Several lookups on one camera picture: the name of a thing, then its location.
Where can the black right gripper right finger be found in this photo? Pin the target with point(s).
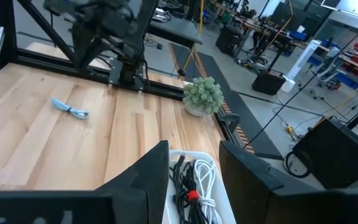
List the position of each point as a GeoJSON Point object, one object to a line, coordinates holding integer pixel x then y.
{"type": "Point", "coordinates": [247, 186]}

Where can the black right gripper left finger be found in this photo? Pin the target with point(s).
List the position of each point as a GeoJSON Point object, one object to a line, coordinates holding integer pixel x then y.
{"type": "Point", "coordinates": [141, 193]}

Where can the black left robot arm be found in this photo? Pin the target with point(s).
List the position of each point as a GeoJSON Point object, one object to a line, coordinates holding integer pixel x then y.
{"type": "Point", "coordinates": [126, 46]}

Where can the white plastic bin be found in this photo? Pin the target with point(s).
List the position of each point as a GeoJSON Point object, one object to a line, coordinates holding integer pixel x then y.
{"type": "Point", "coordinates": [197, 154]}

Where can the black table edge clamp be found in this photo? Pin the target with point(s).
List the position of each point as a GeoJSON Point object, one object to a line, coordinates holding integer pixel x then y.
{"type": "Point", "coordinates": [230, 121]}

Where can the large black equipment case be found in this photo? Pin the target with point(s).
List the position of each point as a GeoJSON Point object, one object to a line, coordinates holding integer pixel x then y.
{"type": "Point", "coordinates": [334, 152]}

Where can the green plant in white pot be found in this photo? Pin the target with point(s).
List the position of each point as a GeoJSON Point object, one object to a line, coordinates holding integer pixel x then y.
{"type": "Point", "coordinates": [202, 95]}

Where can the small black floor box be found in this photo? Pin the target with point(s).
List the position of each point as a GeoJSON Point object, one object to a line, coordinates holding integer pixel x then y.
{"type": "Point", "coordinates": [267, 82]}

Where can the black side table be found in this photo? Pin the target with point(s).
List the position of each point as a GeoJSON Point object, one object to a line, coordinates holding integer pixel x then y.
{"type": "Point", "coordinates": [176, 31]}

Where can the white tower fan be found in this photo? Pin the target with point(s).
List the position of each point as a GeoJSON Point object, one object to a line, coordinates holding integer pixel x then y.
{"type": "Point", "coordinates": [303, 59]}

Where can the pale office chair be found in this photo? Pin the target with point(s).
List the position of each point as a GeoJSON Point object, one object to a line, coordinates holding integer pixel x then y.
{"type": "Point", "coordinates": [328, 67]}

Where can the black cabinet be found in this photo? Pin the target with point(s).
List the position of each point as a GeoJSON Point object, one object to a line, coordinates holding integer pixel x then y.
{"type": "Point", "coordinates": [227, 40]}

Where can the blue storage bin row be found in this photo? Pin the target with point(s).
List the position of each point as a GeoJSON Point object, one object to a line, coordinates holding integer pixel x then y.
{"type": "Point", "coordinates": [353, 82]}

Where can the black table frame beams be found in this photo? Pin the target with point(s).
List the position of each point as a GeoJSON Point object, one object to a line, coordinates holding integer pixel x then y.
{"type": "Point", "coordinates": [3, 31]}

